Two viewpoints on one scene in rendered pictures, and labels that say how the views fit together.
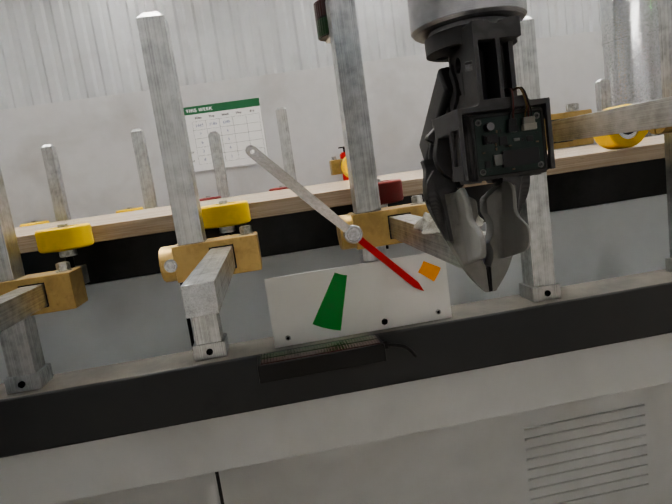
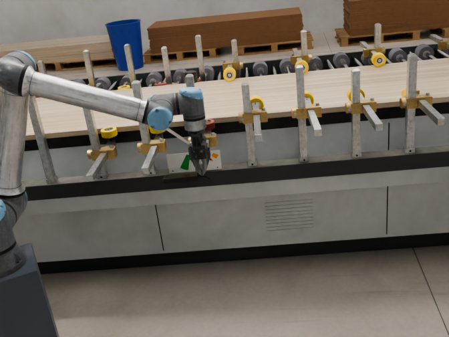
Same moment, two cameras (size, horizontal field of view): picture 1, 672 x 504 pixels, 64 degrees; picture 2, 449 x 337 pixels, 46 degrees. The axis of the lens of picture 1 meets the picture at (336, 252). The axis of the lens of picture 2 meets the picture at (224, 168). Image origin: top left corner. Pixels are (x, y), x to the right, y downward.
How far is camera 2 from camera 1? 183 cm
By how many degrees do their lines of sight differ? 19
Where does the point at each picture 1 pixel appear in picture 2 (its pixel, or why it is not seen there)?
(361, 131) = not seen: hidden behind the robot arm
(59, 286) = (111, 152)
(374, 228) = not seen: hidden behind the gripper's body
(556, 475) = (276, 220)
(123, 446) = (127, 195)
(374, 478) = (209, 213)
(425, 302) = (213, 164)
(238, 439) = (159, 196)
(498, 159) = (196, 156)
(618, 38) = not seen: outside the picture
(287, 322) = (172, 166)
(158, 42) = (137, 90)
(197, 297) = (144, 170)
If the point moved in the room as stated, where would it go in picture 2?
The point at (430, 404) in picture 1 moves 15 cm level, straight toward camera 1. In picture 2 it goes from (216, 192) to (208, 206)
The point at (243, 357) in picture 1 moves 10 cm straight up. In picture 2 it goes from (160, 175) to (156, 156)
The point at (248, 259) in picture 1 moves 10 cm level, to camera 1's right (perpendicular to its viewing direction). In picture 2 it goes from (162, 149) to (182, 148)
